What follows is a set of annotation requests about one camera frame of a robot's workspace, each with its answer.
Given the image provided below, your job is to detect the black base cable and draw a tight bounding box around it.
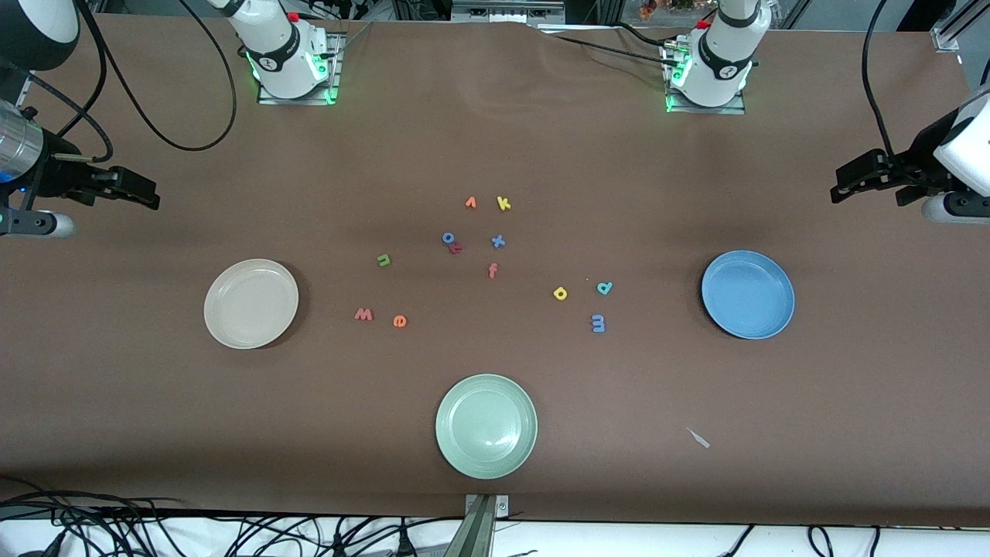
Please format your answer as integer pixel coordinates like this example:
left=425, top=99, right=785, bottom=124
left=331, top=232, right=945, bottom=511
left=553, top=35, right=680, bottom=68
left=617, top=22, right=675, bottom=50

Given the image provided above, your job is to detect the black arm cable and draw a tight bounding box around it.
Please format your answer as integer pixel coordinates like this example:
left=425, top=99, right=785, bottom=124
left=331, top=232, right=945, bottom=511
left=23, top=0, right=238, bottom=159
left=862, top=0, right=895, bottom=155

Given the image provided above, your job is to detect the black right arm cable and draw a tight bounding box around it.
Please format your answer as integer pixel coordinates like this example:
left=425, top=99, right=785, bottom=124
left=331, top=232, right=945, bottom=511
left=23, top=0, right=238, bottom=159

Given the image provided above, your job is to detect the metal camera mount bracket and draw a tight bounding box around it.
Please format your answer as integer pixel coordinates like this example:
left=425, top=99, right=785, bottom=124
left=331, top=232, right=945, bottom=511
left=445, top=494, right=510, bottom=557

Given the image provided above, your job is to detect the pale green round plate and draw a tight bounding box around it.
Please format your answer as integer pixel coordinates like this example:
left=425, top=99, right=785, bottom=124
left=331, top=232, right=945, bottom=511
left=435, top=374, right=538, bottom=480

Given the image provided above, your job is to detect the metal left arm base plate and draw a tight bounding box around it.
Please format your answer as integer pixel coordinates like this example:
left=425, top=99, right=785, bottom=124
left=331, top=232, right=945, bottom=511
left=667, top=46, right=747, bottom=115

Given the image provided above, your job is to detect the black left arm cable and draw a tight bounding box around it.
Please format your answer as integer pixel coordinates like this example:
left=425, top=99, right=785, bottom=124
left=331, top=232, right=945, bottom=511
left=862, top=0, right=895, bottom=155

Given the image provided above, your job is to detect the beige round plate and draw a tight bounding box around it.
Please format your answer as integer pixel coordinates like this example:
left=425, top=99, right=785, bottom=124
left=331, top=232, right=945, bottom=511
left=204, top=258, right=299, bottom=350

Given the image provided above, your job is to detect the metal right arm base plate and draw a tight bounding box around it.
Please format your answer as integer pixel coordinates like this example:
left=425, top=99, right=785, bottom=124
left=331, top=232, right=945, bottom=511
left=258, top=35, right=341, bottom=105

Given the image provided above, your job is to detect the grey metal rail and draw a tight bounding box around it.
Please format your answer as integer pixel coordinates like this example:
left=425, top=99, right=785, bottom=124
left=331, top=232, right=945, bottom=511
left=452, top=0, right=565, bottom=24

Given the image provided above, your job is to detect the blue round plate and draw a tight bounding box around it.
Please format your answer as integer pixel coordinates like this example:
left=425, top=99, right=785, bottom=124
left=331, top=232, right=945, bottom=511
left=701, top=250, right=796, bottom=340

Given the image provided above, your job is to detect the brown table cover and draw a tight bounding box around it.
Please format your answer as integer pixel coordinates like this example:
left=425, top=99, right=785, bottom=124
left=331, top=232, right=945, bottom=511
left=0, top=14, right=990, bottom=527

